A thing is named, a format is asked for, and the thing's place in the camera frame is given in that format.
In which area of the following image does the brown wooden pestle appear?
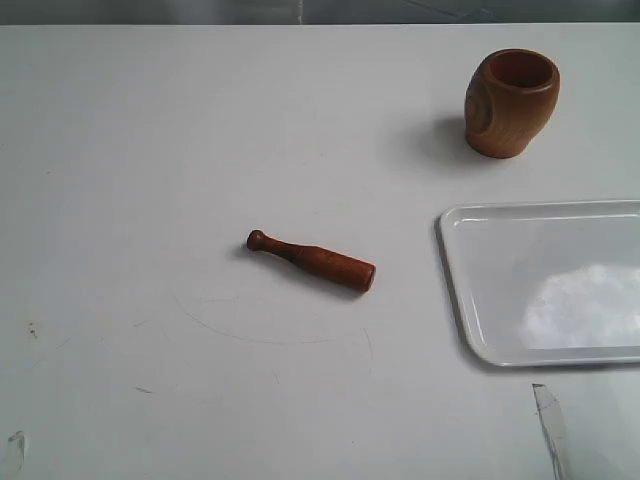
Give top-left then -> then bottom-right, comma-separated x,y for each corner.
246,230 -> 376,293

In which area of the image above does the brown wooden mortar cup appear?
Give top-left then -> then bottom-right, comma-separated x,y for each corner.
464,49 -> 560,159

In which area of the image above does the white plastic tray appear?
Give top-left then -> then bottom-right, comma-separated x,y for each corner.
436,200 -> 639,367

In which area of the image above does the clear tape strip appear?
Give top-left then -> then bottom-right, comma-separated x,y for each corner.
532,383 -> 571,480

